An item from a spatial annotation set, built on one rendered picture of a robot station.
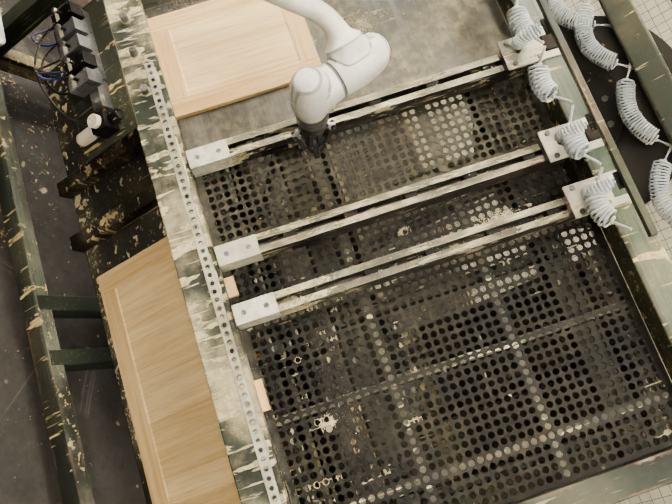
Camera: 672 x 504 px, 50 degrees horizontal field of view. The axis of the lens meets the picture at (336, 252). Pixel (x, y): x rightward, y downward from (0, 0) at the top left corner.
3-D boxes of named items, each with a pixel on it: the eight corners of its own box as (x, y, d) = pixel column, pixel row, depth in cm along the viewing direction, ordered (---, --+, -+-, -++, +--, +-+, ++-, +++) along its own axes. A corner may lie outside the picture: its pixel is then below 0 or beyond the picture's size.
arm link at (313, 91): (307, 134, 186) (347, 106, 188) (303, 105, 171) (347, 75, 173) (282, 103, 188) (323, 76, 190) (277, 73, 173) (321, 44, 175)
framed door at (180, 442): (101, 277, 259) (96, 277, 258) (213, 212, 236) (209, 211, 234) (163, 531, 235) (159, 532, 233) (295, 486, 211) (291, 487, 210)
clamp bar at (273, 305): (232, 304, 209) (217, 285, 186) (611, 180, 216) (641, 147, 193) (242, 336, 206) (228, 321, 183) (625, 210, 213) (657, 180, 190)
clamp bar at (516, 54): (188, 155, 222) (169, 119, 199) (546, 43, 230) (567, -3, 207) (197, 183, 219) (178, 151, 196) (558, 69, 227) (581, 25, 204)
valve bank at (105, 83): (17, 17, 231) (65, -25, 221) (54, 32, 244) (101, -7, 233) (49, 153, 218) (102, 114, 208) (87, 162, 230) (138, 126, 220)
